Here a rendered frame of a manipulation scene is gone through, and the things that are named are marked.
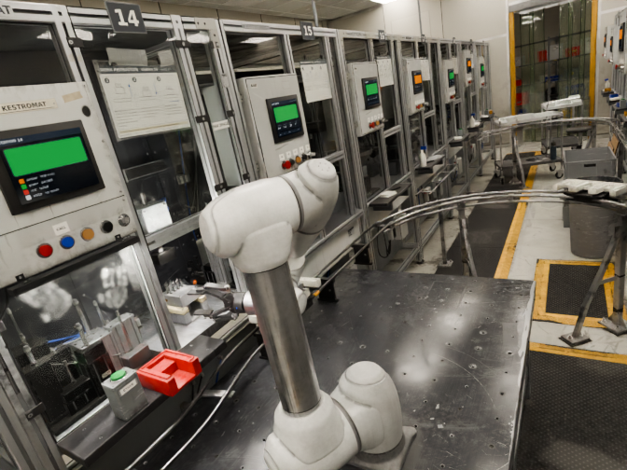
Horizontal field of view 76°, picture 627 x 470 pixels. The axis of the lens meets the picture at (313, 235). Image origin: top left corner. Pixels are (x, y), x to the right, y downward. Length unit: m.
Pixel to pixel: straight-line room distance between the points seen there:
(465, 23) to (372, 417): 8.75
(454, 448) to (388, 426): 0.23
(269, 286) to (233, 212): 0.18
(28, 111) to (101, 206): 0.30
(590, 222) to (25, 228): 3.69
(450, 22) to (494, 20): 0.83
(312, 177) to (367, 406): 0.61
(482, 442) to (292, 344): 0.66
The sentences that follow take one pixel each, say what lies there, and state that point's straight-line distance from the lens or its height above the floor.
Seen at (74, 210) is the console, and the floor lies 1.50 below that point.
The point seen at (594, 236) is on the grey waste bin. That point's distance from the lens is 3.97.
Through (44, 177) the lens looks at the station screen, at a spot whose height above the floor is 1.60.
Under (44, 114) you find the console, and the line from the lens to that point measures 1.31.
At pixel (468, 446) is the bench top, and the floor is 0.68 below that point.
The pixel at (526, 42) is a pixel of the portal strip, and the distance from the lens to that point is 9.26.
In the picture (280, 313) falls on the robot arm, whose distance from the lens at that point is 0.89.
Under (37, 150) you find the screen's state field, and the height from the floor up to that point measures 1.67.
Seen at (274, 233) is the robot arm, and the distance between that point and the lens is 0.82.
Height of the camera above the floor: 1.66
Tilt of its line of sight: 18 degrees down
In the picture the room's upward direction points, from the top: 11 degrees counter-clockwise
